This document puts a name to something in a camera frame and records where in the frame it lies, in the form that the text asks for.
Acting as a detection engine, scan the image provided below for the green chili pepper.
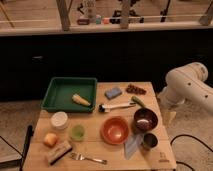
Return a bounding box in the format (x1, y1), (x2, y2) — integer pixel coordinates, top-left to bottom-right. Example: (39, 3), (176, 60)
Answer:
(131, 96), (145, 108)

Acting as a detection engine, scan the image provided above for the silver metal fork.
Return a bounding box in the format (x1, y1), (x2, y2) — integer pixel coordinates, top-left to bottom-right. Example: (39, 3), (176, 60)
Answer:
(70, 152), (108, 165)

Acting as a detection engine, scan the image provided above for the orange fruit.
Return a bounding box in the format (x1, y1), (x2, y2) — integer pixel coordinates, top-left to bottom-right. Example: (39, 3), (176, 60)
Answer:
(44, 133), (58, 147)

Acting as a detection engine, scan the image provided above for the black cable on floor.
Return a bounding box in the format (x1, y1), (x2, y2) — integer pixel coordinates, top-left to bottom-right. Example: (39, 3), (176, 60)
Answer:
(169, 133), (213, 171)

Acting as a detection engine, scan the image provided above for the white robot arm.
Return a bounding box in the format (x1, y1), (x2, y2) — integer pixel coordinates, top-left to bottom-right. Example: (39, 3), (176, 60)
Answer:
(158, 62), (213, 115)

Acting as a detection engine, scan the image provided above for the wooden block eraser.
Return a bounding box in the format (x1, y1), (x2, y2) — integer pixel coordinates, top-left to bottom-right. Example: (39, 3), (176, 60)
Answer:
(46, 141), (72, 165)

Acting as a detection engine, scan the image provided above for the yellow corn cob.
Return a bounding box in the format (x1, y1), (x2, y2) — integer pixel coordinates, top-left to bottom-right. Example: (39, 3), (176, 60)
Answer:
(72, 94), (90, 106)

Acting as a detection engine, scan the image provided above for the green plastic tray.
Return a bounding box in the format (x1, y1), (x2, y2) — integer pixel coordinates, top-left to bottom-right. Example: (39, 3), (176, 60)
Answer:
(42, 77), (97, 113)

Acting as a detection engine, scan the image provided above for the white handled dish brush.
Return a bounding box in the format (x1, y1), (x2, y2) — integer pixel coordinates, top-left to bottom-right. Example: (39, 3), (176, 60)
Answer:
(99, 102), (135, 113)

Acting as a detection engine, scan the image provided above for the small metal cup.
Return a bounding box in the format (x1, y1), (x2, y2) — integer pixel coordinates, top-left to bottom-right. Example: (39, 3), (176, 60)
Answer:
(142, 133), (158, 150)

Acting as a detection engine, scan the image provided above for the dark purple bowl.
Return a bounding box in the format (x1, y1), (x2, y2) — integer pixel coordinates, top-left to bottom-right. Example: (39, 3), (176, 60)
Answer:
(134, 108), (158, 132)

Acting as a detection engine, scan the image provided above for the blue sponge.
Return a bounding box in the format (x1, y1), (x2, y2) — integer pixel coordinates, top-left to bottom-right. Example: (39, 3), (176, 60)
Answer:
(105, 87), (122, 100)

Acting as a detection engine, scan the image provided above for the grey folded cloth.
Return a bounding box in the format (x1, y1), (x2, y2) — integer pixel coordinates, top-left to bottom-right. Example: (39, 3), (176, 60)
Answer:
(124, 134), (143, 160)

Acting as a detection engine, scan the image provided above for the orange plastic bowl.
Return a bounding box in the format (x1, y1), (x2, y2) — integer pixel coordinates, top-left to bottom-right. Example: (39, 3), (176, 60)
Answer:
(100, 116), (130, 145)

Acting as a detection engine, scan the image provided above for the white small bowl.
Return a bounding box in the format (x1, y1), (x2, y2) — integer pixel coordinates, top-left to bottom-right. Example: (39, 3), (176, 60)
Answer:
(50, 111), (68, 130)

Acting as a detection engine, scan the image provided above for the green plastic cup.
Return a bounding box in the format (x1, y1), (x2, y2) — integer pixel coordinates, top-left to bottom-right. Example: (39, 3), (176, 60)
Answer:
(69, 125), (85, 141)

